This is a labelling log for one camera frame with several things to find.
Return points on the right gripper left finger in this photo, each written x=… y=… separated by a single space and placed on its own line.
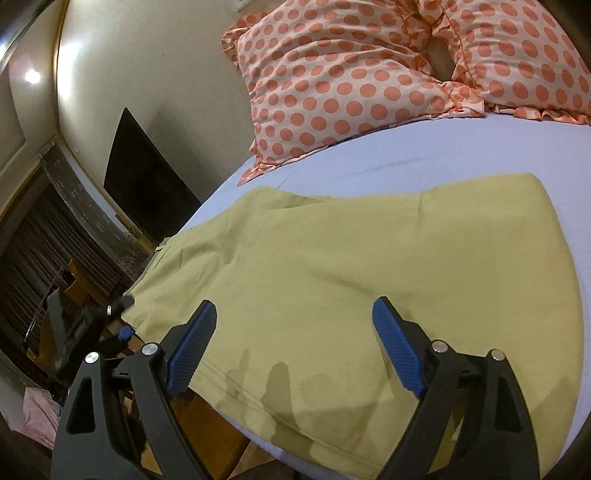
x=117 y=422

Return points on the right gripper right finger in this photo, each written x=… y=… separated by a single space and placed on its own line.
x=471 y=422

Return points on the khaki yellow pants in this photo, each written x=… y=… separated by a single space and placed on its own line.
x=295 y=358

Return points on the pink cloth on floor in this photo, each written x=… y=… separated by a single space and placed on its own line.
x=41 y=416

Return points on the wooden bedside furniture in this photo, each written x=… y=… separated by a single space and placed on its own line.
x=218 y=444

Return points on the black television screen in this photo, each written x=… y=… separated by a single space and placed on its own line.
x=143 y=185

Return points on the white bed sheet mattress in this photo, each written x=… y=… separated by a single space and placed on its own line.
x=426 y=154

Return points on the polka dot pillow far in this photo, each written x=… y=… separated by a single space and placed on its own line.
x=513 y=56

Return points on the polka dot pillow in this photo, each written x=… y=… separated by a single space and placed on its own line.
x=321 y=72
x=513 y=56

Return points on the polka dot pillow near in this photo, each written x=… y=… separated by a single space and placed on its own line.
x=321 y=72

